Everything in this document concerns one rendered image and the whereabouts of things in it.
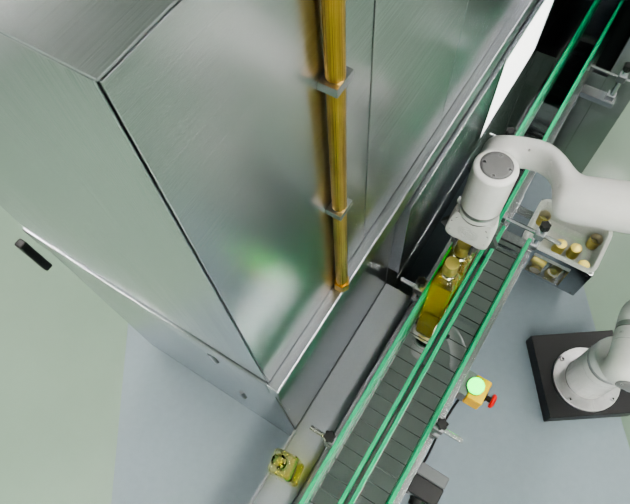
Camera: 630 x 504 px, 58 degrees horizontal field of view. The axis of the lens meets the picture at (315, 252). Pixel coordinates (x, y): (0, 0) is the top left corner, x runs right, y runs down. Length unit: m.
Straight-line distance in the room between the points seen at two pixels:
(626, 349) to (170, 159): 1.25
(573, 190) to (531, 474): 1.00
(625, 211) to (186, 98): 0.82
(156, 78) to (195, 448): 1.56
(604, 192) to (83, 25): 0.89
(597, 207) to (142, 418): 1.42
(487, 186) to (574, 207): 0.15
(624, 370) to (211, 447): 1.15
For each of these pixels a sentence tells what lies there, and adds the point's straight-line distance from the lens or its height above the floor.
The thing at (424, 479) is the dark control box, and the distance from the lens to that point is 1.54.
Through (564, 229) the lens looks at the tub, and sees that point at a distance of 1.92.
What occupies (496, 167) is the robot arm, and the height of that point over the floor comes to 1.65.
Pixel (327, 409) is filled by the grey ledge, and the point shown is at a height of 1.05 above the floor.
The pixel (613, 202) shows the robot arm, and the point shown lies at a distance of 1.08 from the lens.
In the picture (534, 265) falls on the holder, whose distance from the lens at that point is 1.88.
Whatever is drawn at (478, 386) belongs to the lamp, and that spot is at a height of 1.02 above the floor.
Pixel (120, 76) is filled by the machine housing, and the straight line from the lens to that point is 0.35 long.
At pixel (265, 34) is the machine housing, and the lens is 0.47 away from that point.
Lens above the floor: 2.53
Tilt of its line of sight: 64 degrees down
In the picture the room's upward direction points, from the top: 7 degrees counter-clockwise
